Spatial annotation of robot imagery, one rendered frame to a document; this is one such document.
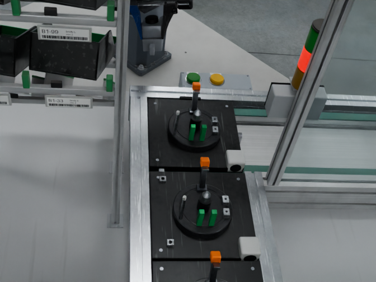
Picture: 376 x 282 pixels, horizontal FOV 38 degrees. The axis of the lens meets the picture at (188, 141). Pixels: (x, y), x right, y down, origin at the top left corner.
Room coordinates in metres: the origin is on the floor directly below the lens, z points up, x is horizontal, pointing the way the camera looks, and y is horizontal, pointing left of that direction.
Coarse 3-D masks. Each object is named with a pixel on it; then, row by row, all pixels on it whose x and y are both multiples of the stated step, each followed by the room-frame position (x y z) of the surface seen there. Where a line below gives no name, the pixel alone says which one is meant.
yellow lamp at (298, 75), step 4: (296, 68) 0.90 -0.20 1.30; (296, 72) 0.89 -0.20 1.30; (300, 72) 0.88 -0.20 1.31; (296, 76) 0.89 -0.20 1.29; (300, 76) 0.88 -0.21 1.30; (292, 80) 0.90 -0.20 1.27; (296, 80) 0.89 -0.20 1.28; (300, 80) 0.88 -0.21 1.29; (292, 84) 0.89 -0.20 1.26; (296, 84) 0.88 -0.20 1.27; (296, 88) 0.88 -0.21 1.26
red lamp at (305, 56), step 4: (304, 48) 0.90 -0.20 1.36; (304, 52) 0.89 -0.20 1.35; (308, 52) 0.89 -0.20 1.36; (300, 56) 0.90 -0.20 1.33; (304, 56) 0.89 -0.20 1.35; (308, 56) 0.88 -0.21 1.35; (300, 60) 0.89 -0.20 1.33; (304, 60) 0.89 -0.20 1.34; (308, 60) 0.88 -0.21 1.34; (300, 64) 0.89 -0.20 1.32; (304, 64) 0.88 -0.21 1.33; (300, 68) 0.89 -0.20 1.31; (304, 68) 0.88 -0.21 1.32
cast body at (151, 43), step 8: (152, 16) 1.02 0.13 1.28; (144, 24) 0.99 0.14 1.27; (152, 24) 1.00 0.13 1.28; (160, 24) 1.00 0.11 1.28; (144, 32) 0.98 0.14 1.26; (152, 32) 0.98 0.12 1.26; (160, 32) 0.99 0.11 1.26; (144, 40) 0.97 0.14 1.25; (152, 40) 0.97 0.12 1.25; (160, 40) 0.98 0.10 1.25; (144, 48) 0.97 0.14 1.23; (152, 48) 0.95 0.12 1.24; (160, 48) 0.97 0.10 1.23
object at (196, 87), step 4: (192, 84) 1.05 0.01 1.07; (196, 84) 1.05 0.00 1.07; (192, 88) 1.04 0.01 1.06; (196, 88) 1.04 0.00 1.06; (196, 92) 1.03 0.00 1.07; (192, 96) 1.04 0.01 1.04; (196, 96) 1.04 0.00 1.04; (192, 100) 1.03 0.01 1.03; (196, 100) 1.04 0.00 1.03; (192, 104) 1.03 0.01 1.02; (196, 104) 1.03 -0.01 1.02; (192, 108) 1.03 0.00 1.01; (196, 108) 1.03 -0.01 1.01
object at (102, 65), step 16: (32, 32) 0.78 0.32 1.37; (32, 48) 0.77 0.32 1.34; (48, 48) 0.77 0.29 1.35; (64, 48) 0.77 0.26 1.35; (80, 48) 0.77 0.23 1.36; (96, 48) 0.78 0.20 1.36; (112, 48) 0.91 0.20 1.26; (32, 64) 0.75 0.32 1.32; (48, 64) 0.76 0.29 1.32; (64, 64) 0.76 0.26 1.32; (80, 64) 0.76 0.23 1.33; (96, 64) 0.76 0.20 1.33; (96, 80) 0.75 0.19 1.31
